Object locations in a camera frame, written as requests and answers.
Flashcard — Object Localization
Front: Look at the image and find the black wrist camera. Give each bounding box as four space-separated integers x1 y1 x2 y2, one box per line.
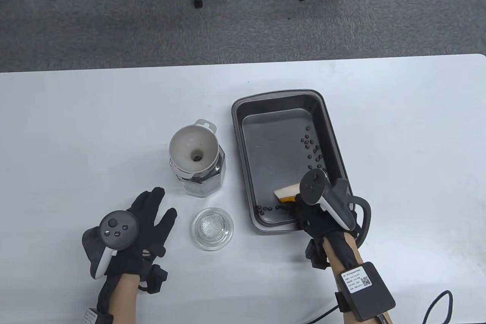
306 239 330 269
139 254 168 294

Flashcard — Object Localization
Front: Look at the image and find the black left hand controller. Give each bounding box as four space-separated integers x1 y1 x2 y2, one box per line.
82 210 140 281

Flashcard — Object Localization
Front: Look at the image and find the person's left forearm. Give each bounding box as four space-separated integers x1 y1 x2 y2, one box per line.
97 273 139 324

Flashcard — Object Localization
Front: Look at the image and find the small labelled left wrist box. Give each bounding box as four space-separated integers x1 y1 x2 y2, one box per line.
84 308 114 324

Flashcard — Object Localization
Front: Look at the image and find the person's left hand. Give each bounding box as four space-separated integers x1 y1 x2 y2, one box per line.
104 187 178 276

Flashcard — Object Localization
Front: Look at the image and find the beige plastic funnel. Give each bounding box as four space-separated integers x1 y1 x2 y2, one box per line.
169 119 220 178

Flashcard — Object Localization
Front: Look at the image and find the dark metal baking tray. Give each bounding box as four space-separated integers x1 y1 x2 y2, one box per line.
231 89 350 234

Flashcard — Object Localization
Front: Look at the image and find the group of coffee beans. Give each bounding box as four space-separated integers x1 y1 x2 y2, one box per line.
255 126 328 215

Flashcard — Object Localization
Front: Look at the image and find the person's right hand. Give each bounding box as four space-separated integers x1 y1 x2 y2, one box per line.
295 195 358 242

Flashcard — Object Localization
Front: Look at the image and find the clear glass jar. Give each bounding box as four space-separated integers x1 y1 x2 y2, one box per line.
169 149 227 198

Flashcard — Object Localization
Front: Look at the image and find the black right hand controller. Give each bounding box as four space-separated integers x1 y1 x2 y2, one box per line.
299 170 372 250

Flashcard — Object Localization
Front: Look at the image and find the black hand controller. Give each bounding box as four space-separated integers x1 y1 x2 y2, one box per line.
299 170 372 250
82 210 140 281

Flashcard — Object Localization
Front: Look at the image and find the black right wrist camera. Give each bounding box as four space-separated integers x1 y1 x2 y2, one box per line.
306 239 330 269

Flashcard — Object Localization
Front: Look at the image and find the clear glass jar lid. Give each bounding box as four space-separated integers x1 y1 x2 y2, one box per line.
191 207 234 251

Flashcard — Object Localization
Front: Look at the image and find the person's right forearm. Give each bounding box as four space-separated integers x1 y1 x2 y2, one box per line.
323 231 395 324

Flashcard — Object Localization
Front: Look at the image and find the orange handled bristle brush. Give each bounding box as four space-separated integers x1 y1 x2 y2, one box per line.
274 183 302 203

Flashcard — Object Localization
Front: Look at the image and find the black labelled right wrist box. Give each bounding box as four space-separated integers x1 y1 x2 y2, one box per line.
334 262 396 321

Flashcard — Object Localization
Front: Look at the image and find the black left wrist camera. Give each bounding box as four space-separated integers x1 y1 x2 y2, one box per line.
139 254 168 294

